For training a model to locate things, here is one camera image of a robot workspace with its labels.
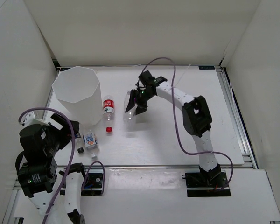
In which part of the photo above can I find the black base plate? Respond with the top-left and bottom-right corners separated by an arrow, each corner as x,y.
81,169 -> 104,196
182,172 -> 231,197

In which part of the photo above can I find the clear unlabelled plastic bottle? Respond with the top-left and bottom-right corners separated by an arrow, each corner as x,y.
123,91 -> 136,128

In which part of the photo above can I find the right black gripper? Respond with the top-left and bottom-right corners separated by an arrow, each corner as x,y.
125,89 -> 154,117

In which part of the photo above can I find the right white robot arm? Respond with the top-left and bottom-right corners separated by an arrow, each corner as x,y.
125,81 -> 221,187

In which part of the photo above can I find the blue white label bottle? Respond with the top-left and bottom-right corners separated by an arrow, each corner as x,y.
83,130 -> 99,160

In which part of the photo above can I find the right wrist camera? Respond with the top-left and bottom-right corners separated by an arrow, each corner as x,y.
138,70 -> 168,87

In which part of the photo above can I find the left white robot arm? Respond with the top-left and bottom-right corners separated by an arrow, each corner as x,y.
15,112 -> 89,224

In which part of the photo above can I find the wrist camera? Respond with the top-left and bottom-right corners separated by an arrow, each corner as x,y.
19,112 -> 49,127
138,70 -> 168,87

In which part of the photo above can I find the white octagonal plastic bin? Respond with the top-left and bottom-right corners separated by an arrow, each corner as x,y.
52,66 -> 103,126

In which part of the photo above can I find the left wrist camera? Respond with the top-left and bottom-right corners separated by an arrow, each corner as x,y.
19,112 -> 49,127

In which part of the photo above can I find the dark blue table label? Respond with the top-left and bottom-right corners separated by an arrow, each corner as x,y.
198,66 -> 215,70

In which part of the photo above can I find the red label plastic bottle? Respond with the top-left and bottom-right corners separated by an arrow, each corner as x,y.
103,95 -> 115,133

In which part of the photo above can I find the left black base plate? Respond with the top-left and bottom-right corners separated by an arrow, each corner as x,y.
81,169 -> 104,196

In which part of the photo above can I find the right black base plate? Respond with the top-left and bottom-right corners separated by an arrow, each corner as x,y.
182,172 -> 231,197

